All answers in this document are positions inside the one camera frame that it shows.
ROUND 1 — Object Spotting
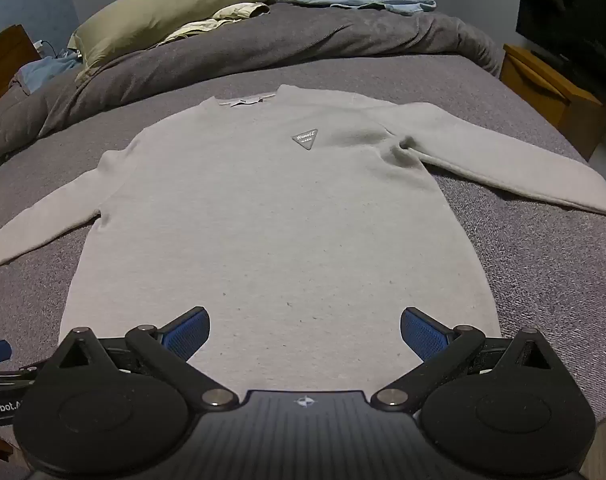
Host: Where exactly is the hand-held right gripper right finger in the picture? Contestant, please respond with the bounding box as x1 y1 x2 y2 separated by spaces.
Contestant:
370 306 555 414

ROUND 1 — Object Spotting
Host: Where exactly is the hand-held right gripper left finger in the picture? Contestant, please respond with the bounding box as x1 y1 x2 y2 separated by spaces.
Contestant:
48 306 239 412

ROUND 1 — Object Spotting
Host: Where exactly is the light grey sweater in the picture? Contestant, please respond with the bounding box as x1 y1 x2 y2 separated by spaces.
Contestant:
0 84 606 396

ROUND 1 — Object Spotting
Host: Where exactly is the grey bed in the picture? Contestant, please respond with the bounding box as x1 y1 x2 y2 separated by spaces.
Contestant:
0 52 606 480

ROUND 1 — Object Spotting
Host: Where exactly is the wooden television cabinet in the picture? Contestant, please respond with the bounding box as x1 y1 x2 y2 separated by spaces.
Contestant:
498 44 606 162

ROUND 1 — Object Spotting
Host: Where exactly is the blue pillow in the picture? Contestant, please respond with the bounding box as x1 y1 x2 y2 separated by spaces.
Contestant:
19 52 84 95

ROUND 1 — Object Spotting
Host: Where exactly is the wooden headboard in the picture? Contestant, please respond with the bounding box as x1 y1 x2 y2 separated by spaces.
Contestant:
0 24 44 120

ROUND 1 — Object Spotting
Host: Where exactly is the grey duvet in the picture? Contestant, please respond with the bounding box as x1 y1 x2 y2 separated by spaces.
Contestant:
0 1 504 165

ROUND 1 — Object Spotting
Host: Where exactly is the cream cloth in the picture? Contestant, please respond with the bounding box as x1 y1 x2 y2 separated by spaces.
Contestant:
159 2 271 45

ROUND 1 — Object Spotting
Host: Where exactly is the olive green pillow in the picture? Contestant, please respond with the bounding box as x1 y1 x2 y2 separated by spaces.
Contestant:
69 0 270 83

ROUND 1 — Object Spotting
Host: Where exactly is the black television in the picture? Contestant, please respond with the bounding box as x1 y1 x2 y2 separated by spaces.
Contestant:
516 0 606 107

